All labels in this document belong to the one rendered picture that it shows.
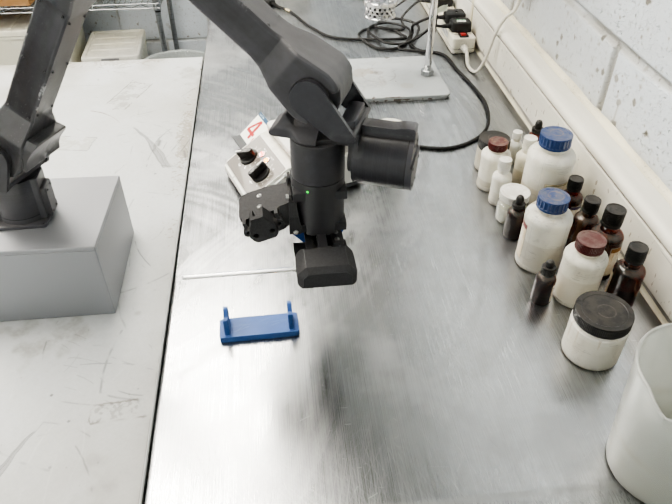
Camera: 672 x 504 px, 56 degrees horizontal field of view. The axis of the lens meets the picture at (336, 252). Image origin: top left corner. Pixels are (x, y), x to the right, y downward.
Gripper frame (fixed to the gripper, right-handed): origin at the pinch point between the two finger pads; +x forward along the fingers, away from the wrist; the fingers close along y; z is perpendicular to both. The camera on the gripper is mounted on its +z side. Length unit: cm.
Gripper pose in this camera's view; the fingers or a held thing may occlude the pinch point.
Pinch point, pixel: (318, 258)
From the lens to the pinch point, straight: 74.5
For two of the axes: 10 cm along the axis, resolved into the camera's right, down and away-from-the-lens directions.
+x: -0.1, 7.6, 6.5
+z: -9.9, 0.7, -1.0
